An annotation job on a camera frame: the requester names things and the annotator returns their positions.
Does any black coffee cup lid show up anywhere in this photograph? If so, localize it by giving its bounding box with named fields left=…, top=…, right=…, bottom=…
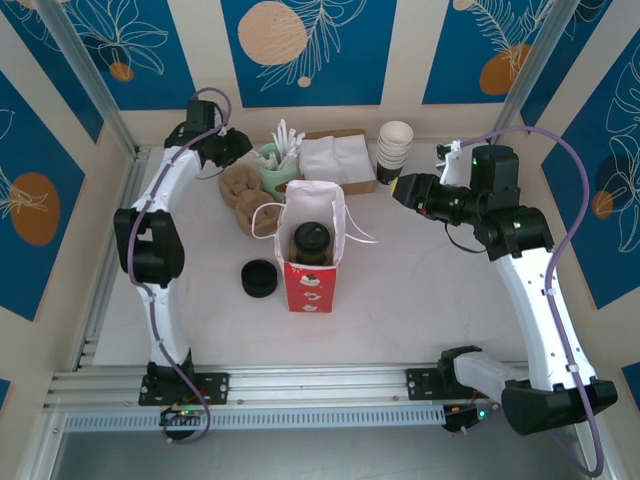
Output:
left=293, top=222, right=335, bottom=251

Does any red white paper bag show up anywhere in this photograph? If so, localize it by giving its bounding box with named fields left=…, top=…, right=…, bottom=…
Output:
left=251, top=179, right=380, bottom=315

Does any stack of paper cups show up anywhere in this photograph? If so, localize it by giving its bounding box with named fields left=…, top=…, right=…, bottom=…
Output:
left=375, top=120, right=415, bottom=185

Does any brown cardboard napkin box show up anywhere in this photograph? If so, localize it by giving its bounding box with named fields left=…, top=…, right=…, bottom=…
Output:
left=299, top=128, right=380, bottom=196

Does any stack of white napkins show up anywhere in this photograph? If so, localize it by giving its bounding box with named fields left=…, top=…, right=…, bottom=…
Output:
left=299, top=135, right=376, bottom=181

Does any stack of pulp cup carriers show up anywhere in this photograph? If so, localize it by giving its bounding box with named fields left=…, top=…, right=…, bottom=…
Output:
left=218, top=164, right=279, bottom=239

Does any mint green straw holder cup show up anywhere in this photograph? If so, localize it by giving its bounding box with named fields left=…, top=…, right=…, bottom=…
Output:
left=257, top=142, right=303, bottom=194

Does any stack of black cup lids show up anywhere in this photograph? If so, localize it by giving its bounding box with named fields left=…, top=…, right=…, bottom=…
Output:
left=240, top=259, right=279, bottom=300

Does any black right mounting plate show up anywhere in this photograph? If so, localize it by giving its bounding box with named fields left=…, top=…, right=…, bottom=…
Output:
left=405, top=367, right=449, bottom=401

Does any black mounting plate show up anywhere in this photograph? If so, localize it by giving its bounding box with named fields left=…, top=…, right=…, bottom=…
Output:
left=405, top=367, right=449, bottom=401
left=138, top=372, right=230, bottom=406

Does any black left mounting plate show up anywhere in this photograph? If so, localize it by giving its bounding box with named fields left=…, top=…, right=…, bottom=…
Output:
left=138, top=372, right=230, bottom=406

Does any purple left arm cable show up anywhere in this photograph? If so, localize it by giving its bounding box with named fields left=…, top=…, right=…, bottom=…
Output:
left=124, top=87, right=232, bottom=446

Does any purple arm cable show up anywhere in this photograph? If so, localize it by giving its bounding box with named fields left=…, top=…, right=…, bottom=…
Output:
left=124, top=87, right=232, bottom=446
left=447, top=125, right=606, bottom=476

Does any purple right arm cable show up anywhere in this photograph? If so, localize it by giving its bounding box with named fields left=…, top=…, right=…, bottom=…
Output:
left=447, top=125, right=606, bottom=476

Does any aluminium frame post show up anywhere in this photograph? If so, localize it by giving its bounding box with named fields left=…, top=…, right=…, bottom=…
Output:
left=37, top=0, right=144, bottom=159
left=489, top=0, right=616, bottom=149

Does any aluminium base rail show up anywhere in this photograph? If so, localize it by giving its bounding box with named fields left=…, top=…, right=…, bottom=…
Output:
left=44, top=362, right=531, bottom=409

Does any grey slotted cable duct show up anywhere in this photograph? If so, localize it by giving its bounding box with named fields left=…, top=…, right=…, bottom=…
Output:
left=63, top=403, right=447, bottom=432

